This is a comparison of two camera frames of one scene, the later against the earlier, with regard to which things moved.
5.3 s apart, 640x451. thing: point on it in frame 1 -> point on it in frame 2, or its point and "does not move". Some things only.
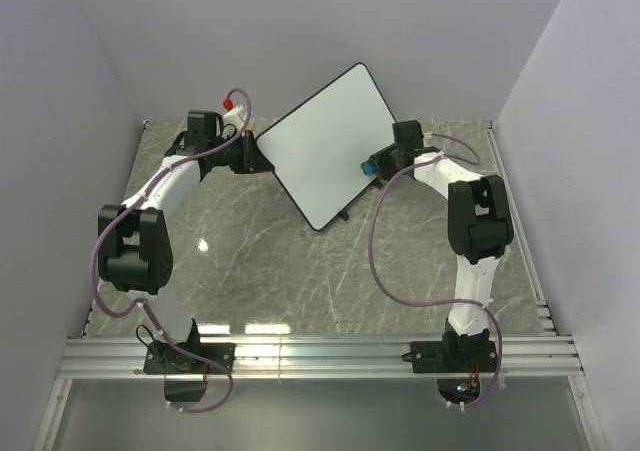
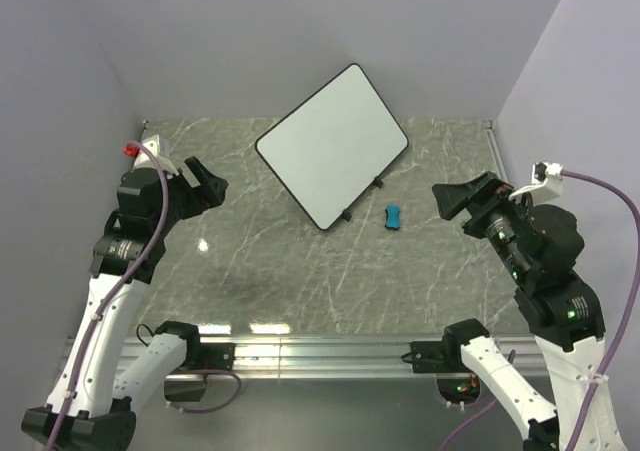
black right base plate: [452, 357] does not move
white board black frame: [318, 149] does not move
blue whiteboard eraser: [369, 167] -> [392, 217]
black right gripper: [382, 172] -> [450, 196]
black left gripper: [253, 160] -> [209, 193]
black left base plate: [167, 359] does not move
